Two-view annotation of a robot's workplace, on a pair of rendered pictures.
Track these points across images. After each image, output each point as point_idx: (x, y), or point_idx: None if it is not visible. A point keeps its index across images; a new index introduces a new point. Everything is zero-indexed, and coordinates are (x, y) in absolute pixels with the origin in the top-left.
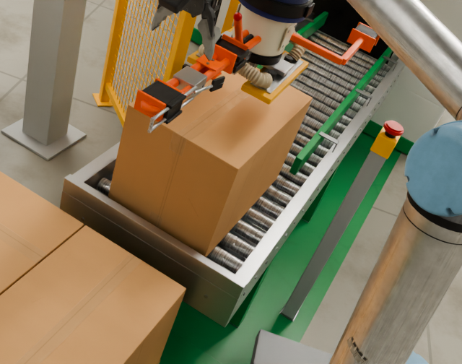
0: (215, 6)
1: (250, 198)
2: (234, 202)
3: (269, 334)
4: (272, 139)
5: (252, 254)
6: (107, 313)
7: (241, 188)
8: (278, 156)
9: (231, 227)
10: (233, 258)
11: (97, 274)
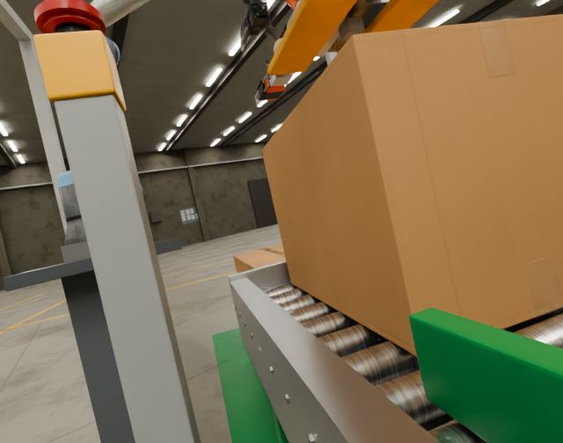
0: (249, 18)
1: (317, 262)
2: (283, 214)
3: (171, 239)
4: (283, 132)
5: (252, 285)
6: None
7: (281, 194)
8: (335, 204)
9: (310, 289)
10: (273, 295)
11: None
